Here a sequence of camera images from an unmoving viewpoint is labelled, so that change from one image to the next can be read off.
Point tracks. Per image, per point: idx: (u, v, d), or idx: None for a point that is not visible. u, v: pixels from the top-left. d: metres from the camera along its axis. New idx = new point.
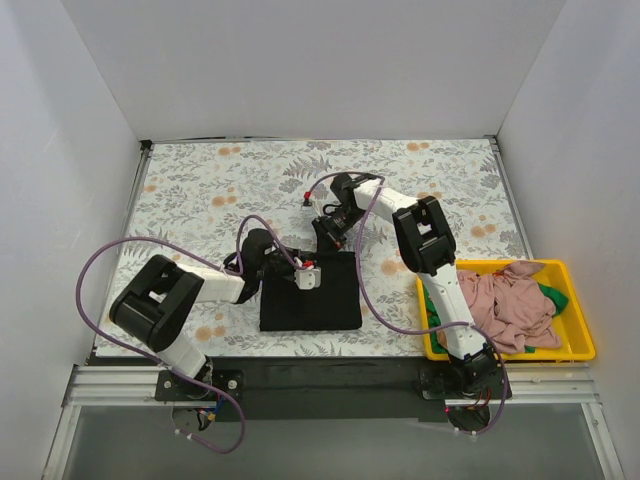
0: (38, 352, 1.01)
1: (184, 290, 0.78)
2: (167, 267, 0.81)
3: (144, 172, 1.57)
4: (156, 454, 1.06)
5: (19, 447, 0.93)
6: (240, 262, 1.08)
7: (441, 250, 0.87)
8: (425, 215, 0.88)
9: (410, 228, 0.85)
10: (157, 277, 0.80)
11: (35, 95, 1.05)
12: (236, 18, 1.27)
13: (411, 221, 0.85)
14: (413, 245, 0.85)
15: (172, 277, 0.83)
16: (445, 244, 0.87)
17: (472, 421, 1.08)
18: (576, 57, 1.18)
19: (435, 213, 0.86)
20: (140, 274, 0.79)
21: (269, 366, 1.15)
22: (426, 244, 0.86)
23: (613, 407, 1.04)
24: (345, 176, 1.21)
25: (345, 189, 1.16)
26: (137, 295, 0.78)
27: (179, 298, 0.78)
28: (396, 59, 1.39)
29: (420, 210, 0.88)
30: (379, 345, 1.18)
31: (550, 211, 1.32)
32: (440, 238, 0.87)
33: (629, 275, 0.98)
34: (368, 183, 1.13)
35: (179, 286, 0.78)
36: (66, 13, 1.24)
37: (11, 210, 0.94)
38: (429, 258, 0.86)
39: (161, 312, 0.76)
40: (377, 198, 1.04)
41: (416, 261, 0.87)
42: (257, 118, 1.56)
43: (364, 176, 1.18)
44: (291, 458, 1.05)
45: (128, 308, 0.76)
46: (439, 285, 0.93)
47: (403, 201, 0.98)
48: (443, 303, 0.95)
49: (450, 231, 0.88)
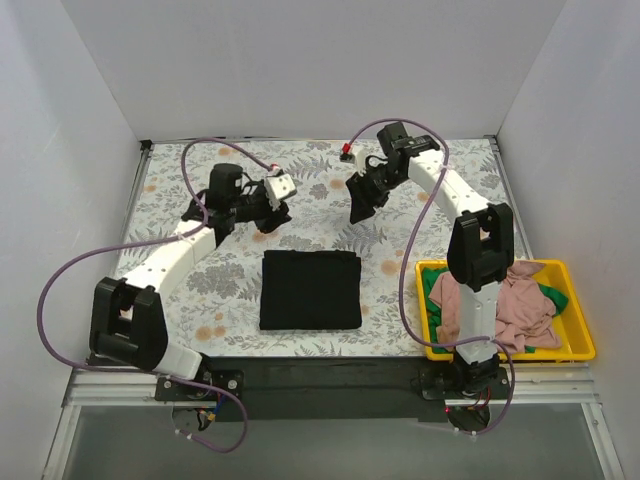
0: (38, 351, 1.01)
1: (147, 315, 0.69)
2: (120, 288, 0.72)
3: (144, 172, 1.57)
4: (155, 454, 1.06)
5: (18, 446, 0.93)
6: (204, 211, 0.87)
7: (494, 264, 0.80)
8: (491, 222, 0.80)
9: (472, 238, 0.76)
10: (115, 302, 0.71)
11: (35, 94, 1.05)
12: (236, 18, 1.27)
13: (475, 228, 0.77)
14: (470, 255, 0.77)
15: (128, 293, 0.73)
16: (502, 259, 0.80)
17: (471, 421, 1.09)
18: (575, 57, 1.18)
19: (505, 224, 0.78)
20: (95, 310, 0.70)
21: (269, 366, 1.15)
22: (483, 256, 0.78)
23: (613, 407, 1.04)
24: (399, 129, 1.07)
25: (397, 151, 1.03)
26: (106, 331, 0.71)
27: (143, 324, 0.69)
28: (396, 59, 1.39)
29: (486, 216, 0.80)
30: (379, 345, 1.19)
31: (550, 211, 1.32)
32: (499, 253, 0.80)
33: (629, 274, 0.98)
34: (430, 154, 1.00)
35: (138, 313, 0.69)
36: (66, 13, 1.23)
37: (11, 209, 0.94)
38: (480, 272, 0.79)
39: (137, 345, 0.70)
40: (439, 185, 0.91)
41: (466, 274, 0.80)
42: (256, 118, 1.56)
43: (425, 142, 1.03)
44: (291, 458, 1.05)
45: (104, 347, 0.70)
46: (476, 300, 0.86)
47: (469, 199, 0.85)
48: (472, 316, 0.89)
49: (511, 248, 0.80)
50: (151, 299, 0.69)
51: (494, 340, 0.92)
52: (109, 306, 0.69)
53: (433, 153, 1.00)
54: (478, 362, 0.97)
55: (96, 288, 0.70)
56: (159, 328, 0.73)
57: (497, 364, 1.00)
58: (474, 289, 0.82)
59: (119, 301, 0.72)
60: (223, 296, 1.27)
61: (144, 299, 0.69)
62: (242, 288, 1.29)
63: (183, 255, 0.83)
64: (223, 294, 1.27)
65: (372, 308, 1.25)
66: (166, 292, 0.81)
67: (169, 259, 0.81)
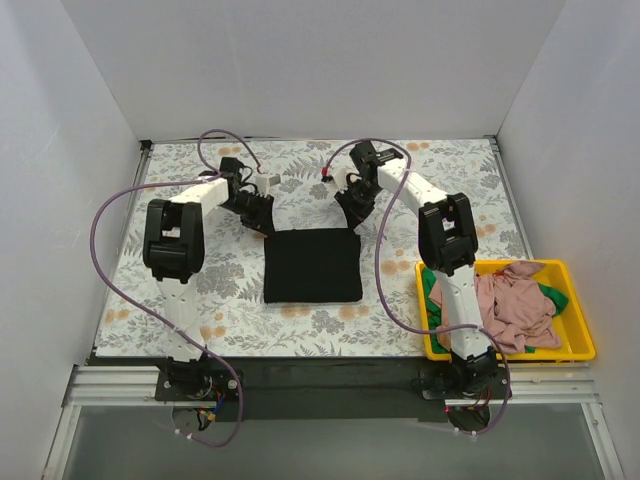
0: (39, 351, 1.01)
1: (194, 218, 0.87)
2: (165, 208, 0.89)
3: (144, 172, 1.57)
4: (155, 454, 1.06)
5: (19, 446, 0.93)
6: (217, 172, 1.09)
7: (462, 249, 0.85)
8: (452, 212, 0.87)
9: (435, 226, 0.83)
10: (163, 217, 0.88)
11: (36, 96, 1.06)
12: (236, 18, 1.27)
13: (438, 217, 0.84)
14: (435, 243, 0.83)
15: (172, 215, 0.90)
16: (468, 243, 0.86)
17: (471, 421, 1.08)
18: (576, 57, 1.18)
19: (463, 211, 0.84)
20: (149, 222, 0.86)
21: (269, 366, 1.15)
22: (448, 243, 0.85)
23: (613, 407, 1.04)
24: (367, 144, 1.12)
25: (366, 164, 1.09)
26: (158, 240, 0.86)
27: (192, 230, 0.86)
28: (396, 59, 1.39)
29: (447, 206, 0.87)
30: (379, 345, 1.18)
31: (550, 212, 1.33)
32: (464, 238, 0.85)
33: (628, 274, 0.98)
34: (394, 162, 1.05)
35: (187, 216, 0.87)
36: (66, 14, 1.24)
37: (10, 209, 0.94)
38: (449, 258, 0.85)
39: (185, 244, 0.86)
40: (403, 185, 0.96)
41: (436, 261, 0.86)
42: (257, 119, 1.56)
43: (391, 151, 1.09)
44: (290, 458, 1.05)
45: (157, 254, 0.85)
46: (453, 286, 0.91)
47: (430, 194, 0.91)
48: (455, 305, 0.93)
49: (475, 232, 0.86)
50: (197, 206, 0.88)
51: (482, 330, 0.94)
52: (161, 217, 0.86)
53: (398, 161, 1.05)
54: (474, 355, 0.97)
55: (150, 205, 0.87)
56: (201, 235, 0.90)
57: (497, 363, 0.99)
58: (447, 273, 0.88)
59: (166, 218, 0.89)
60: (223, 296, 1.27)
61: (189, 207, 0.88)
62: (242, 288, 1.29)
63: (210, 190, 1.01)
64: (223, 294, 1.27)
65: (372, 308, 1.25)
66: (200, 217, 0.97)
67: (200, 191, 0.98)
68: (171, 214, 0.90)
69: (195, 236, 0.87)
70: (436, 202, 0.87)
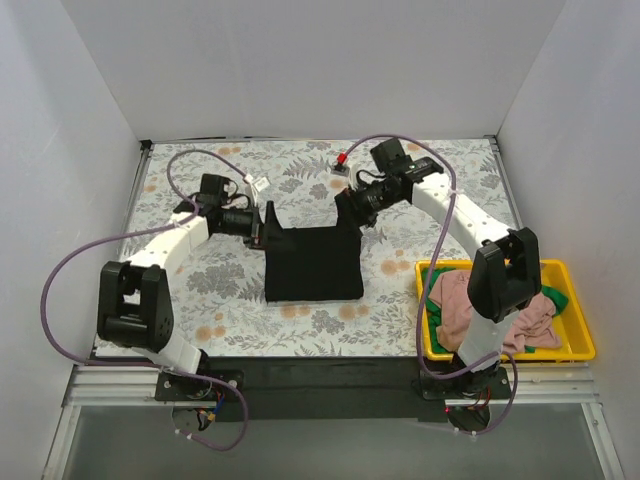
0: (38, 351, 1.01)
1: (153, 291, 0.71)
2: (124, 271, 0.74)
3: (144, 172, 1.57)
4: (155, 454, 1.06)
5: (19, 446, 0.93)
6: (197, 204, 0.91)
7: (522, 293, 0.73)
8: (513, 249, 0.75)
9: (498, 267, 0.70)
10: (121, 284, 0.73)
11: (36, 96, 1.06)
12: (235, 18, 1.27)
13: (501, 256, 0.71)
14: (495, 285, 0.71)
15: (132, 277, 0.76)
16: (529, 287, 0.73)
17: (471, 421, 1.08)
18: (576, 57, 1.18)
19: (528, 249, 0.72)
20: (104, 293, 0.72)
21: (269, 366, 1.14)
22: (509, 287, 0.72)
23: (613, 408, 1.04)
24: (395, 146, 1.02)
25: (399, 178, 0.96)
26: (115, 313, 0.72)
27: (155, 303, 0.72)
28: (396, 59, 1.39)
29: (507, 242, 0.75)
30: (379, 345, 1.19)
31: (550, 212, 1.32)
32: (526, 281, 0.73)
33: (629, 275, 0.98)
34: (433, 179, 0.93)
35: (145, 289, 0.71)
36: (66, 13, 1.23)
37: (10, 210, 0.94)
38: (507, 304, 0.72)
39: (147, 322, 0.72)
40: (452, 211, 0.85)
41: (492, 306, 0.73)
42: (257, 119, 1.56)
43: (425, 161, 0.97)
44: (290, 458, 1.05)
45: (115, 328, 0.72)
46: (493, 328, 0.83)
47: (488, 227, 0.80)
48: (487, 339, 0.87)
49: (538, 275, 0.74)
50: (158, 274, 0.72)
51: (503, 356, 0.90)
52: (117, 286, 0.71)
53: (437, 177, 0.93)
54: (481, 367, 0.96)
55: (103, 271, 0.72)
56: (165, 303, 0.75)
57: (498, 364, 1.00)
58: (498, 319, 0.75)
59: (123, 284, 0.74)
60: (223, 296, 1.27)
61: (150, 276, 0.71)
62: (242, 288, 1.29)
63: (183, 237, 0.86)
64: (223, 294, 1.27)
65: (372, 308, 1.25)
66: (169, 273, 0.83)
67: (168, 243, 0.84)
68: (132, 275, 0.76)
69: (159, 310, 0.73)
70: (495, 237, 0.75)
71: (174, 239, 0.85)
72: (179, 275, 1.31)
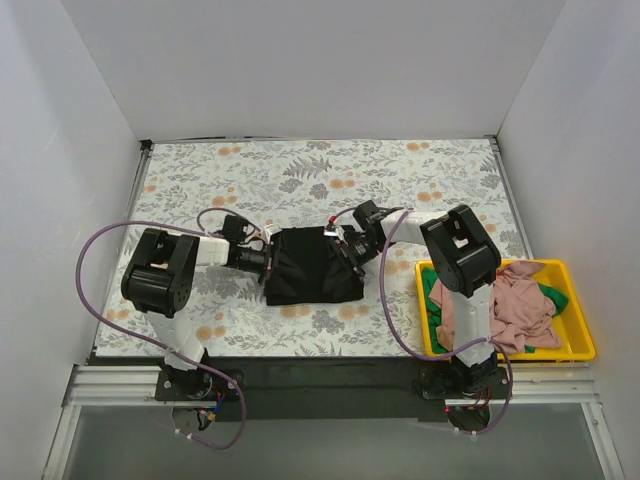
0: (39, 351, 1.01)
1: (187, 249, 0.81)
2: (161, 238, 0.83)
3: (144, 172, 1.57)
4: (155, 453, 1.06)
5: (19, 446, 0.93)
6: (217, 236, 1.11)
7: (483, 263, 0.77)
8: (458, 226, 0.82)
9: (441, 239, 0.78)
10: (156, 248, 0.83)
11: (36, 96, 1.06)
12: (235, 18, 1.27)
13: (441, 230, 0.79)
14: (449, 258, 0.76)
15: (166, 248, 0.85)
16: (489, 255, 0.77)
17: (471, 421, 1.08)
18: (576, 56, 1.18)
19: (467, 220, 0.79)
20: (140, 248, 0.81)
21: (269, 366, 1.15)
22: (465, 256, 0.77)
23: (613, 407, 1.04)
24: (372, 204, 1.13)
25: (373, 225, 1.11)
26: (142, 267, 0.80)
27: (182, 262, 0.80)
28: (396, 59, 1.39)
29: (449, 220, 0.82)
30: (379, 345, 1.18)
31: (550, 212, 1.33)
32: (482, 248, 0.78)
33: (629, 274, 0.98)
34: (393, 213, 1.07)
35: (180, 247, 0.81)
36: (66, 14, 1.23)
37: (10, 210, 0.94)
38: (469, 273, 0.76)
39: (172, 272, 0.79)
40: (404, 220, 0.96)
41: (457, 277, 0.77)
42: (257, 119, 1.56)
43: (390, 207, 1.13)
44: (290, 458, 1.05)
45: (138, 281, 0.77)
46: (470, 304, 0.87)
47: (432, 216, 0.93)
48: (468, 322, 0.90)
49: (489, 239, 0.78)
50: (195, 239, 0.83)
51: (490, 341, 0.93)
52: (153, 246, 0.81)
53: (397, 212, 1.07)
54: (478, 362, 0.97)
55: (145, 232, 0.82)
56: (188, 273, 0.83)
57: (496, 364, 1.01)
58: (468, 292, 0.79)
59: (157, 250, 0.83)
60: (223, 296, 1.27)
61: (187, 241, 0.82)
62: (242, 288, 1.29)
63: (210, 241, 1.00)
64: (223, 294, 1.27)
65: (372, 308, 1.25)
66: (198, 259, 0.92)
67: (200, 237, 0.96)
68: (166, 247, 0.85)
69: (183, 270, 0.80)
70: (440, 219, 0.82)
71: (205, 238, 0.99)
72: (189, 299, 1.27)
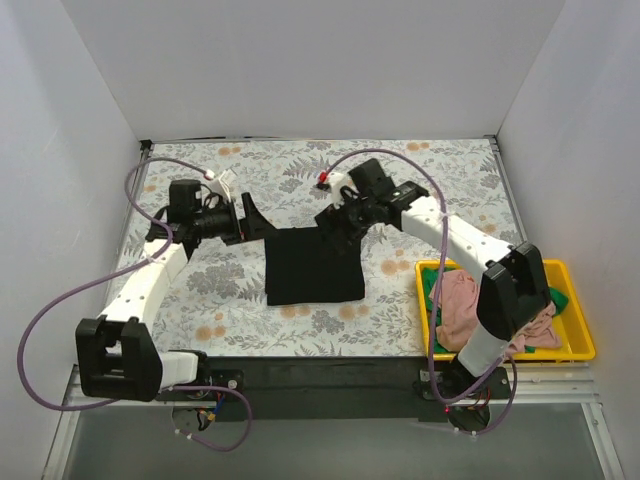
0: (39, 351, 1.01)
1: (134, 345, 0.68)
2: (101, 326, 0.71)
3: (144, 172, 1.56)
4: (154, 454, 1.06)
5: (18, 446, 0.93)
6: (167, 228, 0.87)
7: (532, 310, 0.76)
8: (515, 265, 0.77)
9: (507, 288, 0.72)
10: (99, 340, 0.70)
11: (35, 95, 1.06)
12: (235, 19, 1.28)
13: (508, 277, 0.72)
14: (508, 309, 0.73)
15: (112, 329, 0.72)
16: (539, 303, 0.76)
17: (471, 421, 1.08)
18: (576, 57, 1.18)
19: (534, 266, 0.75)
20: (82, 352, 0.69)
21: (269, 366, 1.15)
22: (521, 305, 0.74)
23: (612, 407, 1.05)
24: (377, 170, 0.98)
25: (386, 207, 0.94)
26: (97, 370, 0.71)
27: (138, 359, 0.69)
28: (396, 59, 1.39)
29: (510, 259, 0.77)
30: (379, 345, 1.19)
31: (550, 212, 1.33)
32: (535, 295, 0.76)
33: (629, 275, 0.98)
34: (421, 203, 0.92)
35: (125, 344, 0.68)
36: (66, 14, 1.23)
37: (10, 209, 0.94)
38: (519, 322, 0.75)
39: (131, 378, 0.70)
40: (447, 234, 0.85)
41: (506, 325, 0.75)
42: (257, 119, 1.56)
43: (411, 189, 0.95)
44: (290, 458, 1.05)
45: (101, 386, 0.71)
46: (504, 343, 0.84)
47: (487, 246, 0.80)
48: (494, 350, 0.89)
49: (545, 287, 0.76)
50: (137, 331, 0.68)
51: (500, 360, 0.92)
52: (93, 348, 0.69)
53: (425, 201, 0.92)
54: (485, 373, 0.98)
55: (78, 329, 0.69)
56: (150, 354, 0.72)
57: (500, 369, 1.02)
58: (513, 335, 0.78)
59: (103, 340, 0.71)
60: (223, 296, 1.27)
61: (132, 330, 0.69)
62: (242, 288, 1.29)
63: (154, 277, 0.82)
64: (223, 294, 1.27)
65: (372, 308, 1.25)
66: (148, 318, 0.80)
67: (145, 285, 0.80)
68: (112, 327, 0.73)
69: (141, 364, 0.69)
70: (499, 259, 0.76)
71: (148, 280, 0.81)
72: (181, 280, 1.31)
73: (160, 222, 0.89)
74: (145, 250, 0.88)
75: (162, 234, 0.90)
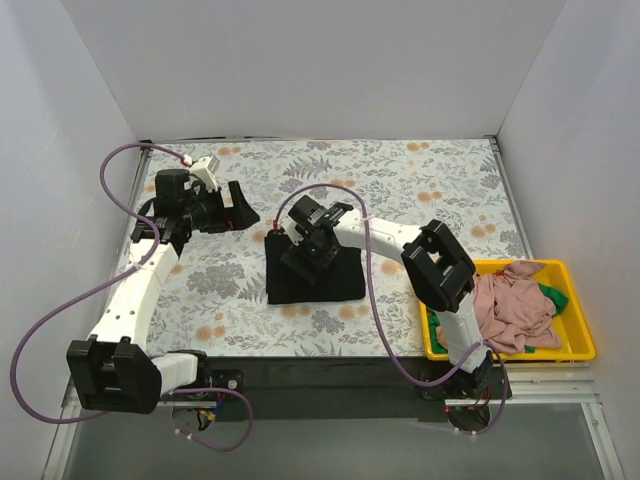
0: (39, 350, 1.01)
1: (130, 369, 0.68)
2: (94, 346, 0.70)
3: (144, 172, 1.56)
4: (154, 454, 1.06)
5: (19, 446, 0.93)
6: (155, 229, 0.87)
7: (461, 277, 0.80)
8: (432, 242, 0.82)
9: (425, 264, 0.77)
10: (93, 360, 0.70)
11: (36, 96, 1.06)
12: (236, 19, 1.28)
13: (423, 253, 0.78)
14: (433, 283, 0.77)
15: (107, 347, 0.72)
16: (464, 269, 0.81)
17: (471, 421, 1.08)
18: (576, 57, 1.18)
19: (446, 238, 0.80)
20: (77, 374, 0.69)
21: (269, 366, 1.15)
22: (445, 277, 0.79)
23: (613, 407, 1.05)
24: (310, 202, 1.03)
25: (319, 228, 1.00)
26: (94, 389, 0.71)
27: (134, 380, 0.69)
28: (396, 59, 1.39)
29: (426, 237, 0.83)
30: (379, 345, 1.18)
31: (549, 212, 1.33)
32: (457, 264, 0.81)
33: (629, 275, 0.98)
34: (348, 215, 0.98)
35: (121, 369, 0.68)
36: (66, 14, 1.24)
37: (11, 209, 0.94)
38: (451, 291, 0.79)
39: (131, 396, 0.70)
40: (369, 234, 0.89)
41: (441, 299, 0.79)
42: (257, 119, 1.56)
43: (338, 207, 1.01)
44: (290, 458, 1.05)
45: (100, 402, 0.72)
46: (459, 318, 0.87)
47: (403, 234, 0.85)
48: (460, 333, 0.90)
49: (465, 253, 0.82)
50: (130, 357, 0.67)
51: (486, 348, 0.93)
52: (88, 369, 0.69)
53: (352, 213, 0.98)
54: (477, 366, 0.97)
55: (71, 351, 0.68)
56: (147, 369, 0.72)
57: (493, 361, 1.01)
58: (454, 307, 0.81)
59: (97, 358, 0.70)
60: (223, 296, 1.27)
61: (123, 350, 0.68)
62: (242, 288, 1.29)
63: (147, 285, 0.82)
64: (223, 294, 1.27)
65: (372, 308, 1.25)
66: (143, 329, 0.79)
67: (135, 297, 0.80)
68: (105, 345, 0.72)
69: (139, 384, 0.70)
70: (416, 239, 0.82)
71: (137, 290, 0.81)
72: (179, 275, 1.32)
73: (144, 220, 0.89)
74: (131, 254, 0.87)
75: (148, 232, 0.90)
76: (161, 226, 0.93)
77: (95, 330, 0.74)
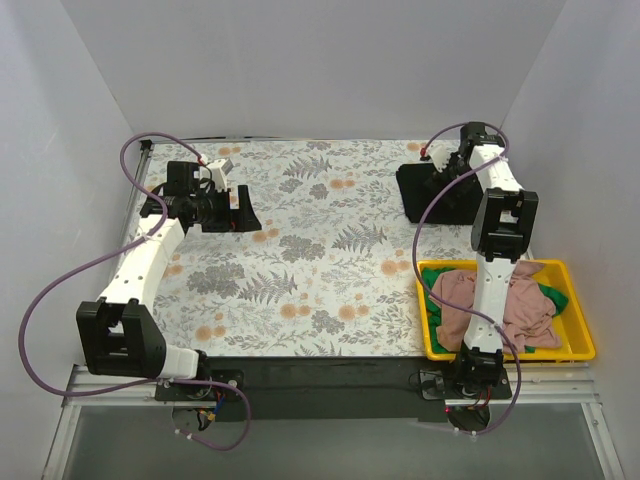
0: (39, 348, 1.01)
1: (138, 328, 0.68)
2: (102, 308, 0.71)
3: (144, 172, 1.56)
4: (154, 453, 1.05)
5: (18, 445, 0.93)
6: (165, 207, 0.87)
7: (509, 243, 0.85)
8: (518, 207, 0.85)
9: (492, 210, 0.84)
10: (101, 320, 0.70)
11: (36, 95, 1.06)
12: (235, 19, 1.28)
13: (498, 203, 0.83)
14: (483, 226, 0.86)
15: (115, 310, 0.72)
16: (518, 243, 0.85)
17: (471, 421, 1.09)
18: (576, 57, 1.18)
19: (528, 212, 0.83)
20: (85, 335, 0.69)
21: (269, 366, 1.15)
22: (499, 231, 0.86)
23: (613, 407, 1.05)
24: (479, 124, 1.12)
25: (468, 142, 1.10)
26: (103, 353, 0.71)
27: (141, 341, 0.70)
28: (396, 59, 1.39)
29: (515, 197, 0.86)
30: (379, 345, 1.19)
31: (550, 212, 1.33)
32: (516, 233, 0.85)
33: (629, 273, 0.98)
34: (492, 147, 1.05)
35: (129, 328, 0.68)
36: (66, 14, 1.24)
37: (10, 210, 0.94)
38: (491, 244, 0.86)
39: (138, 359, 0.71)
40: (488, 165, 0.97)
41: (481, 241, 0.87)
42: (257, 119, 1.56)
43: (496, 138, 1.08)
44: (290, 458, 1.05)
45: (106, 368, 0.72)
46: (486, 273, 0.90)
47: (507, 183, 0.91)
48: (481, 292, 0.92)
49: (530, 233, 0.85)
50: (137, 316, 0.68)
51: (498, 326, 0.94)
52: (96, 330, 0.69)
53: (496, 147, 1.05)
54: (479, 349, 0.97)
55: (79, 312, 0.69)
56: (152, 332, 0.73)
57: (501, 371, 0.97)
58: (487, 257, 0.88)
59: (105, 321, 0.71)
60: (223, 296, 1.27)
61: (131, 310, 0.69)
62: (243, 288, 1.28)
63: (157, 252, 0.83)
64: (223, 294, 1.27)
65: (372, 308, 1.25)
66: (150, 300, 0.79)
67: (143, 264, 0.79)
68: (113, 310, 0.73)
69: (146, 346, 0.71)
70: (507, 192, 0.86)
71: (147, 256, 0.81)
72: (179, 275, 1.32)
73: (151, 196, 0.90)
74: (140, 227, 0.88)
75: (156, 209, 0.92)
76: (170, 204, 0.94)
77: (104, 292, 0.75)
